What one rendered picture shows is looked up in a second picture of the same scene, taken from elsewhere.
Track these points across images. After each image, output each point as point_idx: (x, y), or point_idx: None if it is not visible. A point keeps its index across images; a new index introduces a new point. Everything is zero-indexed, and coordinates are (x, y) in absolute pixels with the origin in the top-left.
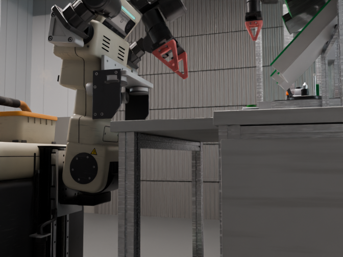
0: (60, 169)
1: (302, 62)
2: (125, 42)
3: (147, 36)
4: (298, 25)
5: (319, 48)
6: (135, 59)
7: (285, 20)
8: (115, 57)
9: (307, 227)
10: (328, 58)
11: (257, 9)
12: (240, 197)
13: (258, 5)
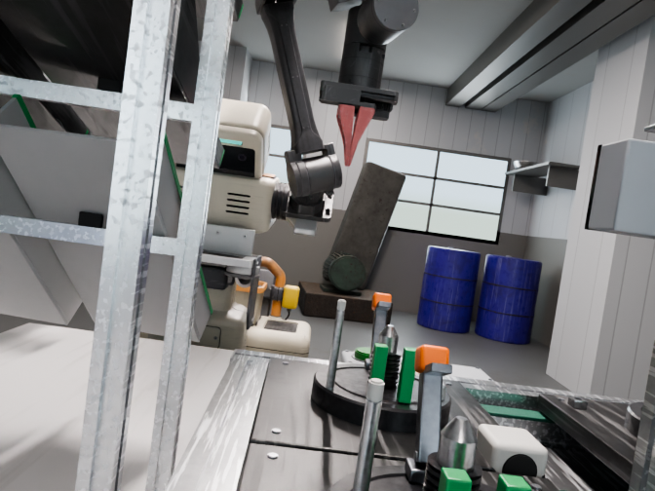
0: None
1: (4, 282)
2: (250, 182)
3: (287, 166)
4: (174, 146)
5: (9, 246)
6: (296, 207)
7: None
8: (218, 212)
9: None
10: (594, 221)
11: (343, 74)
12: None
13: (349, 57)
